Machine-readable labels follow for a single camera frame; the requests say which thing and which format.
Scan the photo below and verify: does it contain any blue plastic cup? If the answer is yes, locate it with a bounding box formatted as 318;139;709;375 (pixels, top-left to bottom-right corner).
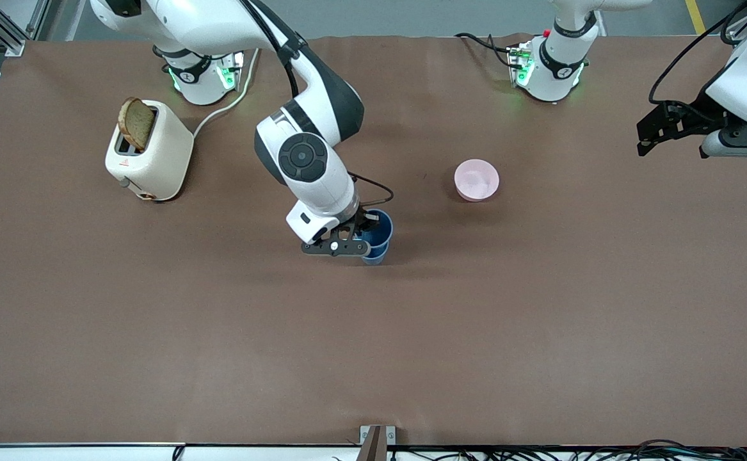
360;209;394;266

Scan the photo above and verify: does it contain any pink bowl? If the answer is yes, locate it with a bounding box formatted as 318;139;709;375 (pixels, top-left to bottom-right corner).
454;159;500;202

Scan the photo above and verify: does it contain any brown table cover mat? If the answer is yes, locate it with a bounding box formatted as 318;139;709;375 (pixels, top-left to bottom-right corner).
0;33;747;447

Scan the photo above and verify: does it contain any white two-slot toaster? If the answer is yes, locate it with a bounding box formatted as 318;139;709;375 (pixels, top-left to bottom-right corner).
104;99;195;202

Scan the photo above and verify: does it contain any brown toast slice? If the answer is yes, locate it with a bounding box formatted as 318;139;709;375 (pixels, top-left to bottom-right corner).
118;97;156;152

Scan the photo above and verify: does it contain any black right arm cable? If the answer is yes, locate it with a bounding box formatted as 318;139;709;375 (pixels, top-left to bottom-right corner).
239;0;395;207

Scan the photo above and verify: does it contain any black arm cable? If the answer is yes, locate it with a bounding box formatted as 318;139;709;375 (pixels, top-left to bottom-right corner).
239;0;395;207
648;0;747;106

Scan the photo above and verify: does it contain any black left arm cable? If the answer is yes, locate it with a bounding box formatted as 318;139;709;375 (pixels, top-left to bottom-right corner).
648;0;747;106

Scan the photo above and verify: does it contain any white toaster power cable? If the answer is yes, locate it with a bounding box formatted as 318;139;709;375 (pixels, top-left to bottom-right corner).
192;48;261;138

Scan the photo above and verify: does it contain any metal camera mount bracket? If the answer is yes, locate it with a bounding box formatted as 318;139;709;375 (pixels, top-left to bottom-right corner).
359;425;397;461

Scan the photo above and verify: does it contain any black base power cable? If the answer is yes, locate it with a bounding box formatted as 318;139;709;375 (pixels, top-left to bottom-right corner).
455;32;518;69

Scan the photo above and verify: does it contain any black cable bundle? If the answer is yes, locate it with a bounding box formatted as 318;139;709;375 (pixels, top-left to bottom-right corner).
386;439;747;461

